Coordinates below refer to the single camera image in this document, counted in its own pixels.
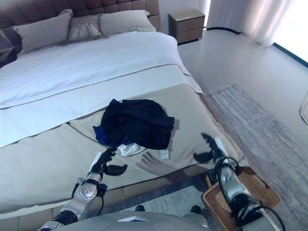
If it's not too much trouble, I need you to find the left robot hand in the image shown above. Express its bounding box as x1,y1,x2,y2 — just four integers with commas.
88,146,128,177

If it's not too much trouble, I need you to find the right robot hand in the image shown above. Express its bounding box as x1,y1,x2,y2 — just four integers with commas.
193,132,229,164

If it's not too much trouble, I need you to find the beige bed runner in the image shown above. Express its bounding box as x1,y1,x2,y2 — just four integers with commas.
0,84,244,215

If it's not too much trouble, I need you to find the brown wicker basket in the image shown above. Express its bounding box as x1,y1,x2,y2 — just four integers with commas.
201,166,282,231

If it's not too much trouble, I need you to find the large bed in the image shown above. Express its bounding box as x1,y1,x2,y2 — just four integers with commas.
0,9,244,220

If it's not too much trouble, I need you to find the white garment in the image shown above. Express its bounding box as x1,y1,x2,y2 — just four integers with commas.
116,142,147,156

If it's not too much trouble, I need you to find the blue garment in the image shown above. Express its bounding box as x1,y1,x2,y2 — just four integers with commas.
92,99,132,147

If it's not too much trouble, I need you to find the grey area rug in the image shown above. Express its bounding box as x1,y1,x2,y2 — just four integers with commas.
96,82,308,231

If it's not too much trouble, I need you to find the black garment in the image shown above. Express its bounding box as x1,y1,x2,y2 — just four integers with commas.
100,98,175,150

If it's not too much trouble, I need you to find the grey robot torso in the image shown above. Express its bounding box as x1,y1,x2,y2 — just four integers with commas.
40,211,231,231

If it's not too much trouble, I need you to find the white duvet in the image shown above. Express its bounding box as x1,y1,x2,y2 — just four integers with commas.
0,30,203,148

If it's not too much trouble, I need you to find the beige round furniture edge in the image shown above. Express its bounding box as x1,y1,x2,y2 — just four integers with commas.
299,94,308,119

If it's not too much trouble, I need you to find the brown wooden nightstand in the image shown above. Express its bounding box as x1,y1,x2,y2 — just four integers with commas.
167,8,206,44

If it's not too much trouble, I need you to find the patterned decorative cushion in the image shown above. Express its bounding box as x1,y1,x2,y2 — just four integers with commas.
64,13,103,44

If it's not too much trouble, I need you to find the white sheer curtain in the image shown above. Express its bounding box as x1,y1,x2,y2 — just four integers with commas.
206,0,308,49

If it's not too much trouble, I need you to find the large beige pillow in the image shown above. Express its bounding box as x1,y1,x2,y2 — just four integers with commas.
13,9,74,54

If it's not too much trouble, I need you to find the brown tufted headboard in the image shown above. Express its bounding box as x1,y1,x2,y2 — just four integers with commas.
0,0,161,66

